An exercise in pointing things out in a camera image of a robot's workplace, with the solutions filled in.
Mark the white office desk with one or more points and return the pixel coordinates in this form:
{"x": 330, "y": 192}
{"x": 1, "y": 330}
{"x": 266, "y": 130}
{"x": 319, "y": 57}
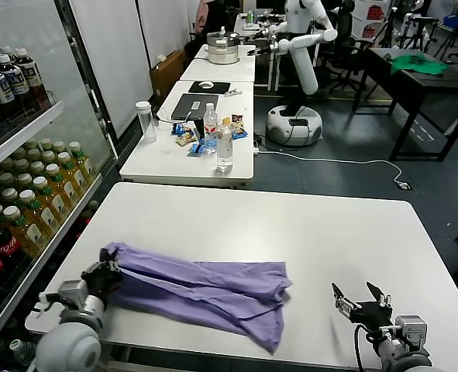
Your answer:
{"x": 244, "y": 24}

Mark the white rectangular table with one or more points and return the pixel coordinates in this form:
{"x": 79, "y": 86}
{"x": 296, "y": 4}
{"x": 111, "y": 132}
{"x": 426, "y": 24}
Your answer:
{"x": 221, "y": 71}
{"x": 162, "y": 162}

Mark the green cloth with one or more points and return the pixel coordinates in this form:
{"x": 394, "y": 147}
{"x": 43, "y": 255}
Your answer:
{"x": 418, "y": 65}

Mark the white power adapter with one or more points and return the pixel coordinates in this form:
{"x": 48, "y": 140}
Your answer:
{"x": 403, "y": 185}

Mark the brown cardboard box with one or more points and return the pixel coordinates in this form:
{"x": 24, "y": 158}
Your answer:
{"x": 166, "y": 73}

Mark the blue snack packet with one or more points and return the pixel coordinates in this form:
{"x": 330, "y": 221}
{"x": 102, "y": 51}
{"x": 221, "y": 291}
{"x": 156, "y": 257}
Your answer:
{"x": 197, "y": 149}
{"x": 178, "y": 129}
{"x": 239, "y": 134}

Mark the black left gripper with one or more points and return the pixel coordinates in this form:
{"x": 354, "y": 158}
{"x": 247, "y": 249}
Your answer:
{"x": 102, "y": 283}

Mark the yellow white snack packet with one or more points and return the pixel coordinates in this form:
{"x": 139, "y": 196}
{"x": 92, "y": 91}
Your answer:
{"x": 228, "y": 123}

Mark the clear water bottle plain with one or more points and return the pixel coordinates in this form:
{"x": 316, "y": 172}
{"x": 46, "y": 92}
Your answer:
{"x": 224, "y": 151}

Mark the white wheeled humanoid robot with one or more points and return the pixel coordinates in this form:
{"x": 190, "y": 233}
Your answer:
{"x": 304, "y": 73}

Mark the purple t-shirt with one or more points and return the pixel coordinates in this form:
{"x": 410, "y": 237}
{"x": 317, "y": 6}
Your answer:
{"x": 213, "y": 294}

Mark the pink garment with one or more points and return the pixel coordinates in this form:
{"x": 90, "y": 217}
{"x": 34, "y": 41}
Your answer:
{"x": 203, "y": 15}

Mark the white steamer pot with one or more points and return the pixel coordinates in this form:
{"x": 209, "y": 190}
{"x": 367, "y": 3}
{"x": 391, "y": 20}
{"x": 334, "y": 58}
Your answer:
{"x": 222, "y": 52}

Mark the glass door drinks cabinet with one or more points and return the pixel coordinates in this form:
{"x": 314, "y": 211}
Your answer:
{"x": 81, "y": 77}

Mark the black camera tripod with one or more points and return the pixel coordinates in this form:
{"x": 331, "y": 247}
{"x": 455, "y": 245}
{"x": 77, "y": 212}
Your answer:
{"x": 387, "y": 29}
{"x": 457, "y": 42}

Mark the black mouse pad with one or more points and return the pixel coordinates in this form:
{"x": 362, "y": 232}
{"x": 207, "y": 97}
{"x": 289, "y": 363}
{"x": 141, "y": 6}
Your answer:
{"x": 217, "y": 88}

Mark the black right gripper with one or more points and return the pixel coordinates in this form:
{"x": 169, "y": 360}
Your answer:
{"x": 370, "y": 314}

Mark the white humanoid robot arm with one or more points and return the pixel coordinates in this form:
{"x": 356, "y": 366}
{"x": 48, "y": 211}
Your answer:
{"x": 277, "y": 28}
{"x": 310, "y": 40}

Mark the white earphones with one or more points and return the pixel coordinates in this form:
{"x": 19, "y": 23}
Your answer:
{"x": 234, "y": 92}

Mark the black metal table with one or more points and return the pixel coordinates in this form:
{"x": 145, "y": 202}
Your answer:
{"x": 407, "y": 83}

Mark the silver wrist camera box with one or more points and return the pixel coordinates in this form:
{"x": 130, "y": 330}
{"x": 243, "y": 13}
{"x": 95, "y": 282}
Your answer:
{"x": 73, "y": 292}
{"x": 410, "y": 327}

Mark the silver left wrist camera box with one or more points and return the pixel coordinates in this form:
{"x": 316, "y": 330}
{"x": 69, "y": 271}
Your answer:
{"x": 73, "y": 292}

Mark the red and white boxes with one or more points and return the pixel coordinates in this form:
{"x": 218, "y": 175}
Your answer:
{"x": 374, "y": 13}

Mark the dark snack packet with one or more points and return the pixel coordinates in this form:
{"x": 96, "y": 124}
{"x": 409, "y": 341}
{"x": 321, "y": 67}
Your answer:
{"x": 237, "y": 119}

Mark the water bottle red label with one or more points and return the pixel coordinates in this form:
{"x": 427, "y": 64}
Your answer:
{"x": 210, "y": 126}

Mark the white computer mouse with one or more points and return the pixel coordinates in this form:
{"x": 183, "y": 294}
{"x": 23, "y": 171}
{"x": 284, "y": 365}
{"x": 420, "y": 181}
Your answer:
{"x": 204, "y": 85}

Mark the dark grey laptop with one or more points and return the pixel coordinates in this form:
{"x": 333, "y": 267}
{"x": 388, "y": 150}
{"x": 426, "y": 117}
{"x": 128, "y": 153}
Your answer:
{"x": 193, "y": 106}

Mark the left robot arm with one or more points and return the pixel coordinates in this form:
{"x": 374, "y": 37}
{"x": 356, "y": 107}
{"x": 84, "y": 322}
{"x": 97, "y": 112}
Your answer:
{"x": 69, "y": 348}

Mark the black office chair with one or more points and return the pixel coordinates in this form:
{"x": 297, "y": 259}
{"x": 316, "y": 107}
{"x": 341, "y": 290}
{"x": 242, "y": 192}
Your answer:
{"x": 345, "y": 27}

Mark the white cabinet shelf board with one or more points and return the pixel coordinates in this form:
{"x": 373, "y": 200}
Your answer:
{"x": 58, "y": 240}
{"x": 27, "y": 129}

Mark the tall clear jar white lid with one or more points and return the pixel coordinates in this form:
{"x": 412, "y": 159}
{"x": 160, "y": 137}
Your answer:
{"x": 146, "y": 124}

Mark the water bottle green label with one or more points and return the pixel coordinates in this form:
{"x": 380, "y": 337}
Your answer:
{"x": 19, "y": 350}

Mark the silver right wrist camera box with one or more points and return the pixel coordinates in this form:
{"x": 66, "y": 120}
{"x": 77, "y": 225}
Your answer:
{"x": 410, "y": 327}

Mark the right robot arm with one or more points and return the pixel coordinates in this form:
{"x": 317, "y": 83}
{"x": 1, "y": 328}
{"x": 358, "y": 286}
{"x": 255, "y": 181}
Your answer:
{"x": 403, "y": 356}

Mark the blue basket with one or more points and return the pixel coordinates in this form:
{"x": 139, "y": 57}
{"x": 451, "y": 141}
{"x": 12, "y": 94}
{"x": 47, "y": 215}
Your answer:
{"x": 455, "y": 21}

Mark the green can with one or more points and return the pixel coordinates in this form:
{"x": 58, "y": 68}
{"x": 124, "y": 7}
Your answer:
{"x": 250, "y": 16}

